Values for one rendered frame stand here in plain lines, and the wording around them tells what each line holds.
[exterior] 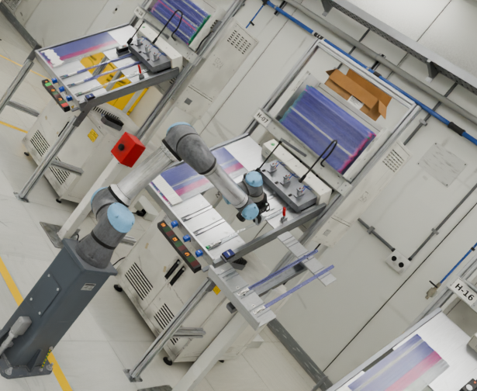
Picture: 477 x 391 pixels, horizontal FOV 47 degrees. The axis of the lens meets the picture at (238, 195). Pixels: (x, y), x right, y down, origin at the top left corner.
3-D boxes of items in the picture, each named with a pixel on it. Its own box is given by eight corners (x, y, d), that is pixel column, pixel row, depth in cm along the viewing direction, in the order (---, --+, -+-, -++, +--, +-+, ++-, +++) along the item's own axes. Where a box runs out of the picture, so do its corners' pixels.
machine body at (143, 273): (166, 370, 295) (236, 285, 283) (105, 281, 332) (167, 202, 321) (230, 366, 348) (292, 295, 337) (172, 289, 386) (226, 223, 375)
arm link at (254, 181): (240, 174, 249) (257, 167, 251) (243, 189, 258) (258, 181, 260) (248, 186, 245) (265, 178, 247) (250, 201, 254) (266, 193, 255)
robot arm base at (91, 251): (86, 267, 209) (101, 247, 207) (68, 240, 217) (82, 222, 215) (113, 270, 222) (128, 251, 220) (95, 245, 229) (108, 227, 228)
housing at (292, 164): (316, 214, 292) (320, 195, 282) (260, 161, 319) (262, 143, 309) (326, 208, 296) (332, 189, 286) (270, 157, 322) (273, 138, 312)
